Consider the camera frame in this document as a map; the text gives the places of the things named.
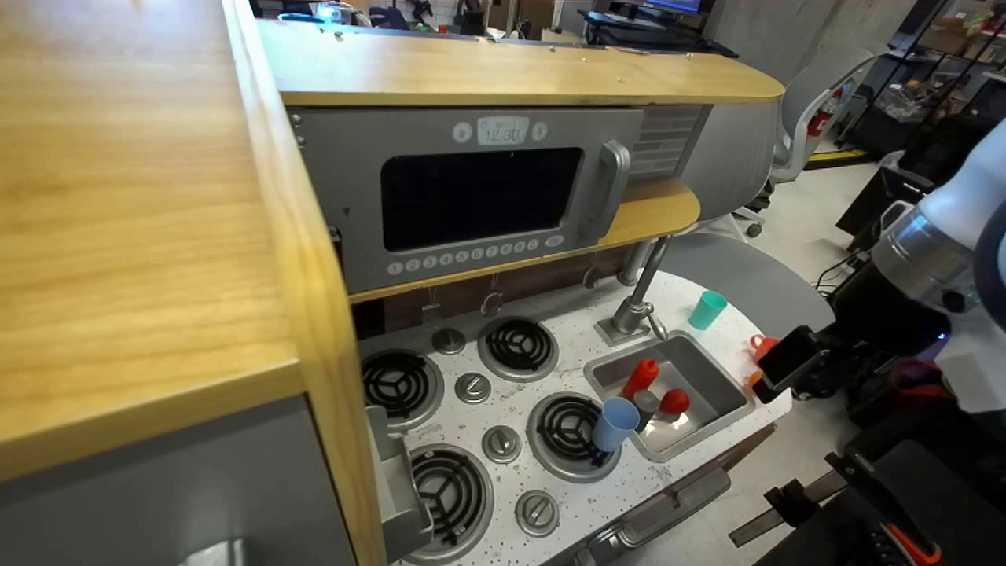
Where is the grey cabinet door handle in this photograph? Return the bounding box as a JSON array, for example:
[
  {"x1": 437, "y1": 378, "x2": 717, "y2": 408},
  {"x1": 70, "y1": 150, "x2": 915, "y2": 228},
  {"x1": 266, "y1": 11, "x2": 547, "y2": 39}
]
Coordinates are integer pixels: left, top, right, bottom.
[{"x1": 612, "y1": 461, "x2": 738, "y2": 549}]

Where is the wooden toy kitchen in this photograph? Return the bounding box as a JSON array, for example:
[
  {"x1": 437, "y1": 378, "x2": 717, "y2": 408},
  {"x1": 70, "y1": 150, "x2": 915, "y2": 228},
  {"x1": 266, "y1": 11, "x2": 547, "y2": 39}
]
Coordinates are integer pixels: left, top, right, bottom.
[{"x1": 0, "y1": 0, "x2": 844, "y2": 566}]

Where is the grey round stove knob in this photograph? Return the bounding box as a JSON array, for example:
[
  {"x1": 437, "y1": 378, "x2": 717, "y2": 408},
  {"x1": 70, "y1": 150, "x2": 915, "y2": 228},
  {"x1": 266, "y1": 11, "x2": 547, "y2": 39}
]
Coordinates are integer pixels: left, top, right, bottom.
[
  {"x1": 453, "y1": 371, "x2": 493, "y2": 408},
  {"x1": 479, "y1": 422, "x2": 525, "y2": 467},
  {"x1": 432, "y1": 323, "x2": 469, "y2": 355},
  {"x1": 513, "y1": 488, "x2": 562, "y2": 541}
]

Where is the grey shelf support post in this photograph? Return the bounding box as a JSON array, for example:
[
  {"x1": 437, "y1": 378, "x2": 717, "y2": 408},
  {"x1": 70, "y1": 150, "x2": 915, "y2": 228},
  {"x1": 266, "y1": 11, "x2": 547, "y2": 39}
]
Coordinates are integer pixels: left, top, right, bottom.
[{"x1": 628, "y1": 236, "x2": 676, "y2": 312}]

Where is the grey toy faucet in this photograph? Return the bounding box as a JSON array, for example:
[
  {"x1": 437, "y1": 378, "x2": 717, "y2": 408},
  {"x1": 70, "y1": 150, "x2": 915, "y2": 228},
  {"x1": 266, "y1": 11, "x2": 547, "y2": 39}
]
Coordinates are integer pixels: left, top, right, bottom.
[{"x1": 594, "y1": 295, "x2": 668, "y2": 346}]

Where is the orange handled tool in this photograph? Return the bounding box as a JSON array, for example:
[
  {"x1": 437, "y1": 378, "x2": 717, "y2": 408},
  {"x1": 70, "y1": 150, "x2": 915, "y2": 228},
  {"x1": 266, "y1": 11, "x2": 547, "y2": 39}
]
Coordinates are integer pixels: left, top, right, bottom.
[{"x1": 883, "y1": 519, "x2": 948, "y2": 566}]

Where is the grey toy sink basin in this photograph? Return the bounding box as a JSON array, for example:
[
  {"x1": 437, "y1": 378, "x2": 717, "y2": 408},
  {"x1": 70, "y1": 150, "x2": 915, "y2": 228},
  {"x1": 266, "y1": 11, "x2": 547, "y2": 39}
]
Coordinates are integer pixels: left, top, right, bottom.
[{"x1": 582, "y1": 326, "x2": 758, "y2": 464}]

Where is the black coil toy burner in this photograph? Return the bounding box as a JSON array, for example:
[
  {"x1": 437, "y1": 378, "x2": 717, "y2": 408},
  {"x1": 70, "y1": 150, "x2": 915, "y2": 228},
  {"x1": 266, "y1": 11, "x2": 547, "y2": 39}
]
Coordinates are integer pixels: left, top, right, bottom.
[
  {"x1": 525, "y1": 389, "x2": 623, "y2": 488},
  {"x1": 358, "y1": 346, "x2": 446, "y2": 427},
  {"x1": 403, "y1": 441, "x2": 497, "y2": 558},
  {"x1": 479, "y1": 315, "x2": 562, "y2": 382}
]

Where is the grey toy microwave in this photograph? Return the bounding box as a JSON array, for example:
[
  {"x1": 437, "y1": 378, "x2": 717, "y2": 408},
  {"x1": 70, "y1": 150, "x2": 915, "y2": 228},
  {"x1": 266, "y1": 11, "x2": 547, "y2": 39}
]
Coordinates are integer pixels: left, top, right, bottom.
[{"x1": 288, "y1": 106, "x2": 648, "y2": 297}]

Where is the metal wall bracket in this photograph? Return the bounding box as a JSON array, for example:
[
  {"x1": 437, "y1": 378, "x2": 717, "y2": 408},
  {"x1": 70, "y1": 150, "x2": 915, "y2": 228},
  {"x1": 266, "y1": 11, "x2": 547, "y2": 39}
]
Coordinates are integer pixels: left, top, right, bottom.
[{"x1": 364, "y1": 406, "x2": 433, "y2": 562}]

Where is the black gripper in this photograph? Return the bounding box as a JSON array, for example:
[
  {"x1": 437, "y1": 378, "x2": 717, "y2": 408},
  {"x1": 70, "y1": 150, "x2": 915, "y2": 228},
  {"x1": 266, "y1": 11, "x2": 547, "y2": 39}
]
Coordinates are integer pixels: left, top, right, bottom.
[{"x1": 752, "y1": 261, "x2": 953, "y2": 408}]

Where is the blue plastic cup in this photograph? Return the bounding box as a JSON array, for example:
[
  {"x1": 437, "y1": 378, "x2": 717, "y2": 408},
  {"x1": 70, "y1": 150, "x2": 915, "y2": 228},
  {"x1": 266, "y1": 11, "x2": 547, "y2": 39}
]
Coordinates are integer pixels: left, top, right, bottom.
[{"x1": 592, "y1": 394, "x2": 646, "y2": 456}]

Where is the black perforated tool board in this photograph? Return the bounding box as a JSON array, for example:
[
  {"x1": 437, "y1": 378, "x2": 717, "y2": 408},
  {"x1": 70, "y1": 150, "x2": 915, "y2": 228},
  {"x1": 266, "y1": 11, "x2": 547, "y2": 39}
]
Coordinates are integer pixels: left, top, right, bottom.
[{"x1": 731, "y1": 438, "x2": 1006, "y2": 566}]

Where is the red sauce bottle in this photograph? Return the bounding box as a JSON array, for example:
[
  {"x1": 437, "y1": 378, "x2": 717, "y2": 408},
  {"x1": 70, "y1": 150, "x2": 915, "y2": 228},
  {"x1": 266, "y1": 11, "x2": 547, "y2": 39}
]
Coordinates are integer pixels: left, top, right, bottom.
[{"x1": 619, "y1": 355, "x2": 664, "y2": 403}]

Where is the teal plastic cup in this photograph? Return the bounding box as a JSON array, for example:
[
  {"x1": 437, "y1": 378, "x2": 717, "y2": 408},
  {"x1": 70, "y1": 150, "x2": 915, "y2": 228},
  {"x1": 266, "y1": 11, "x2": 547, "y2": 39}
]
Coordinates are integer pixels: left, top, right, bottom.
[{"x1": 687, "y1": 288, "x2": 731, "y2": 334}]

